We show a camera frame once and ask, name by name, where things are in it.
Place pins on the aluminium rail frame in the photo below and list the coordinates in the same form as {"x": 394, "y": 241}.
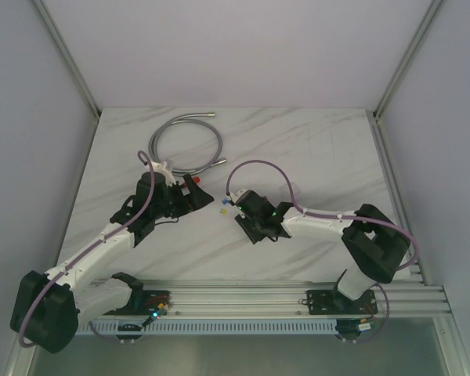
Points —
{"x": 283, "y": 299}

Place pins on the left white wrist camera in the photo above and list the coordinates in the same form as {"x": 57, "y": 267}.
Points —
{"x": 162, "y": 168}

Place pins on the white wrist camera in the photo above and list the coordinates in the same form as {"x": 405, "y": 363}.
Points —
{"x": 234, "y": 197}
{"x": 162, "y": 168}

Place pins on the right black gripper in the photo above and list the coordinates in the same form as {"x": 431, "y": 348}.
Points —
{"x": 254, "y": 236}

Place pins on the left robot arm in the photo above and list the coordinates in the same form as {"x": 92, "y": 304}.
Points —
{"x": 51, "y": 306}

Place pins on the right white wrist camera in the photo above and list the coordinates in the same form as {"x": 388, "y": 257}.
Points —
{"x": 234, "y": 197}

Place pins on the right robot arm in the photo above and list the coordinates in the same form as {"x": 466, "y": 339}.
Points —
{"x": 375, "y": 246}

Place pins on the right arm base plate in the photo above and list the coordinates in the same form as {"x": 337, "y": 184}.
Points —
{"x": 332, "y": 303}

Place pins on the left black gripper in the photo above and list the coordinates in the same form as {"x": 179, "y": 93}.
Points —
{"x": 186, "y": 197}

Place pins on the white slotted cable duct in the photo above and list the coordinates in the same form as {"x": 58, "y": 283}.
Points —
{"x": 166, "y": 326}

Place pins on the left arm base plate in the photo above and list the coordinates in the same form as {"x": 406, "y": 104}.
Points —
{"x": 150, "y": 302}

